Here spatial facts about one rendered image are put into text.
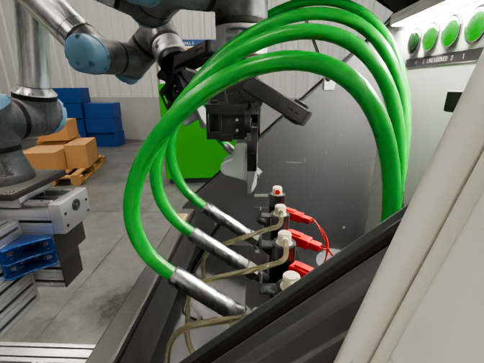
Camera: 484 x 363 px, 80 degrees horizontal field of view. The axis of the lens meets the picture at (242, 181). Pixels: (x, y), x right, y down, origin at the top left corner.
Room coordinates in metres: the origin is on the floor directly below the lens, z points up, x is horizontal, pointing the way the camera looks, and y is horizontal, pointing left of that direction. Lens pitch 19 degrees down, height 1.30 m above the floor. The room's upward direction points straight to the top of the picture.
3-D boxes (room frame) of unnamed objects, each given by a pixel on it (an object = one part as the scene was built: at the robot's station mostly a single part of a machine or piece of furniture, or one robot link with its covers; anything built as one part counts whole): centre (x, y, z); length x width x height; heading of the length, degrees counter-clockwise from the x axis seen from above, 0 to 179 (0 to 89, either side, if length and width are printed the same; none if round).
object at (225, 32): (0.46, 0.00, 1.35); 0.08 x 0.08 x 0.05
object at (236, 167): (0.45, 0.01, 1.17); 0.06 x 0.03 x 0.09; 86
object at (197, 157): (4.17, 0.59, 0.65); 0.95 x 0.86 x 1.30; 96
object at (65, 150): (4.21, 2.67, 0.39); 1.20 x 0.85 x 0.79; 10
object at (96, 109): (6.37, 3.30, 0.61); 1.26 x 0.48 x 1.22; 88
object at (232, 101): (0.47, 0.01, 1.27); 0.09 x 0.08 x 0.12; 86
